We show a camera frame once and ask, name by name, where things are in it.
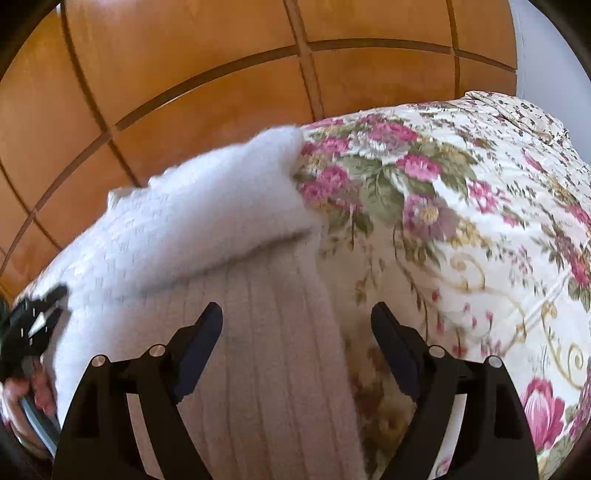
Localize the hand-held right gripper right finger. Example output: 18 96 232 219
370 302 540 480

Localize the white knitted sweater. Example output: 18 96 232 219
34 124 370 480

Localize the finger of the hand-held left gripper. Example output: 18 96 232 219
9 284 70 361

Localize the floral bedspread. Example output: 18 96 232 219
291 90 591 480

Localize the wooden headboard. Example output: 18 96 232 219
0 0 518 301

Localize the person's left hand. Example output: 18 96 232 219
0 369 60 459

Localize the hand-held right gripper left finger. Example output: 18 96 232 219
52 302 224 480

